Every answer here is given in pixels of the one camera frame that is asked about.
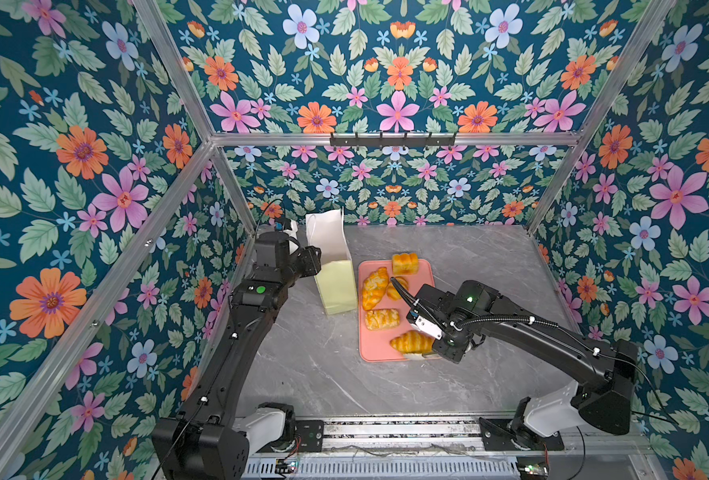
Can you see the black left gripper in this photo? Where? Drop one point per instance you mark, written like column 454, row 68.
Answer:
column 311, row 258

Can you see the steel tongs with white tips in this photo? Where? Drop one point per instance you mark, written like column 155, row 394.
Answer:
column 407, row 297

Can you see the golden croissant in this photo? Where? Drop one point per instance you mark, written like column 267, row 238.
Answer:
column 413, row 343

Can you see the white and green paper bag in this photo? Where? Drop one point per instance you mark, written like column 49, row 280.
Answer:
column 336, row 280

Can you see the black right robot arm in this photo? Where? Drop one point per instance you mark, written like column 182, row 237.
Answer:
column 602, row 375

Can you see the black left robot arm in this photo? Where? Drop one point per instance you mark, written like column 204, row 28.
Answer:
column 206, row 439

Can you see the flat glazed pastry bread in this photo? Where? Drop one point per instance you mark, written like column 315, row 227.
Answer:
column 382, row 319

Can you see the yellow toast loaf bread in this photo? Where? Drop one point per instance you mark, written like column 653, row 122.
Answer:
column 405, row 264

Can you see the long braided bread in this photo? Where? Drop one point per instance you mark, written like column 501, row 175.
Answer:
column 374, row 288

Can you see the small round yellow bun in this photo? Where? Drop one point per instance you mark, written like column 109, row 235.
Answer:
column 392, row 291

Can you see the pink silicone tray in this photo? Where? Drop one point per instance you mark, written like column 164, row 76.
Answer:
column 375, row 346

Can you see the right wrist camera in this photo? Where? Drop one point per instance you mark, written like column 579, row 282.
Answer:
column 428, row 327

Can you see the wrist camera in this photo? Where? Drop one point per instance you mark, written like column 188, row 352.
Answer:
column 428, row 327
column 288, row 227

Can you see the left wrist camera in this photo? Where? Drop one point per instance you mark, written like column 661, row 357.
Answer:
column 288, row 227

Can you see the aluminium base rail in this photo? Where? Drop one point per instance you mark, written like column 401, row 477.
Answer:
column 453, row 446

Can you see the black hook rail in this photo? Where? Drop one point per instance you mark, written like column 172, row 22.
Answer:
column 380, row 140

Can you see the aluminium frame post left rear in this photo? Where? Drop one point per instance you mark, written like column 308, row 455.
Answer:
column 151, row 16

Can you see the aluminium frame post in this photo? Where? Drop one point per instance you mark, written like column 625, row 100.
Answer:
column 653, row 18
column 151, row 16

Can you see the aluminium frame post right rear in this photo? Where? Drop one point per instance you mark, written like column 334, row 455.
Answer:
column 653, row 18

